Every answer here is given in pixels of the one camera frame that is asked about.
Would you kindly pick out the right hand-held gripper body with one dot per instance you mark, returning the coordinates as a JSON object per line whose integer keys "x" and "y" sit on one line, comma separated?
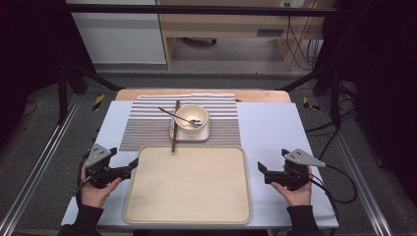
{"x": 296, "y": 173}

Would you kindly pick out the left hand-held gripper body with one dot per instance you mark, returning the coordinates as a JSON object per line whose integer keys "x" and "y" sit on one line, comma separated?
{"x": 98, "y": 155}

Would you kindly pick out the brown wooden chopstick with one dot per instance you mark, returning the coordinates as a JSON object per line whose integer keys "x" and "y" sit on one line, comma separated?
{"x": 178, "y": 103}
{"x": 173, "y": 146}

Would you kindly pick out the beige plastic tray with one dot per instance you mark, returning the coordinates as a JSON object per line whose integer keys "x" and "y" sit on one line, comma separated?
{"x": 187, "y": 187}

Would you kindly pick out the metal spoon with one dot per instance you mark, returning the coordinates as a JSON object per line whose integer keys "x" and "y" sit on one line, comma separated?
{"x": 173, "y": 115}

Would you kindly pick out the cream ceramic bowl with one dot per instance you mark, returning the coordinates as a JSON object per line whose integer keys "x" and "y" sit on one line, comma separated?
{"x": 187, "y": 112}

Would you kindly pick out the person's right hand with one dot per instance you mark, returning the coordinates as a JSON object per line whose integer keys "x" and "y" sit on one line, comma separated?
{"x": 299, "y": 197}

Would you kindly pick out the person's left hand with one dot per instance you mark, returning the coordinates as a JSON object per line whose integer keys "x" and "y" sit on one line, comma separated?
{"x": 93, "y": 196}

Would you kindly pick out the striped brown placemat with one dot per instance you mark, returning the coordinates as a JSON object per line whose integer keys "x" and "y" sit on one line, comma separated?
{"x": 147, "y": 131}

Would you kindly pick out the yellow black tape marker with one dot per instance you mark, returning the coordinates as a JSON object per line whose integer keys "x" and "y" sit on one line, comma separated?
{"x": 98, "y": 102}
{"x": 309, "y": 104}

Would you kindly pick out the white cabinet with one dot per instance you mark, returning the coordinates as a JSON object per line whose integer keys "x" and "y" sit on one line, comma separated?
{"x": 121, "y": 36}

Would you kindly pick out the black curtain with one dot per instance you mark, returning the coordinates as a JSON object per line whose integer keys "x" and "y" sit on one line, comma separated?
{"x": 29, "y": 49}
{"x": 380, "y": 65}

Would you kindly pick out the light wooden desk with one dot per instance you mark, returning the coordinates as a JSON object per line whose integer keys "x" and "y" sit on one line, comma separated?
{"x": 229, "y": 24}

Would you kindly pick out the aluminium floor rail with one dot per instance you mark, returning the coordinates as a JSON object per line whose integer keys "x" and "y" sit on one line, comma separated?
{"x": 360, "y": 177}
{"x": 36, "y": 170}

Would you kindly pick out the black frame post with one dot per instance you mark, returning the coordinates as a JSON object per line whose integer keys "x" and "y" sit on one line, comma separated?
{"x": 62, "y": 95}
{"x": 335, "y": 98}

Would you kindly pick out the black diagonal frame brace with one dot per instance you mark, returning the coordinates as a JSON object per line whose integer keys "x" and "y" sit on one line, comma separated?
{"x": 305, "y": 78}
{"x": 95, "y": 77}

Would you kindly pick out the white wall socket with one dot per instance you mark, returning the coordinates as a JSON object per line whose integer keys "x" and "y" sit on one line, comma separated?
{"x": 286, "y": 3}

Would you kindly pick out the black horizontal frame bar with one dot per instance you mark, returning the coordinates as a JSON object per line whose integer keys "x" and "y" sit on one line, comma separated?
{"x": 196, "y": 10}

